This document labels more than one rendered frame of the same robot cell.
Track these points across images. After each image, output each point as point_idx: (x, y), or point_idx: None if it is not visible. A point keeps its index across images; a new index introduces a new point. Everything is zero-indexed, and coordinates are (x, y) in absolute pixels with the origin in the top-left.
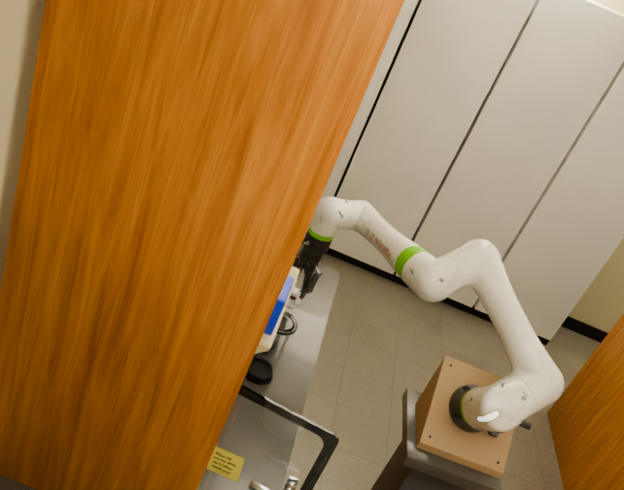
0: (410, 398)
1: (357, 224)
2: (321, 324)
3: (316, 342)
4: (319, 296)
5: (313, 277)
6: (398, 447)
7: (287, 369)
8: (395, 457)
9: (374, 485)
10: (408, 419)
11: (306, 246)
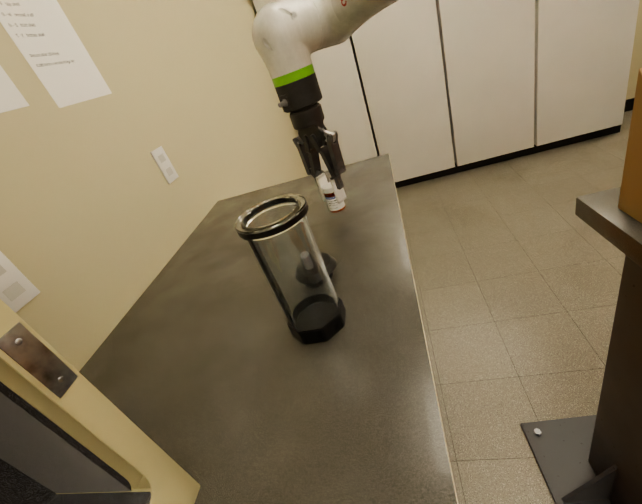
0: (599, 205)
1: (326, 15)
2: (391, 204)
3: (395, 227)
4: (374, 182)
5: (329, 145)
6: (621, 293)
7: (366, 287)
8: (628, 310)
9: (610, 361)
10: (637, 237)
11: (287, 108)
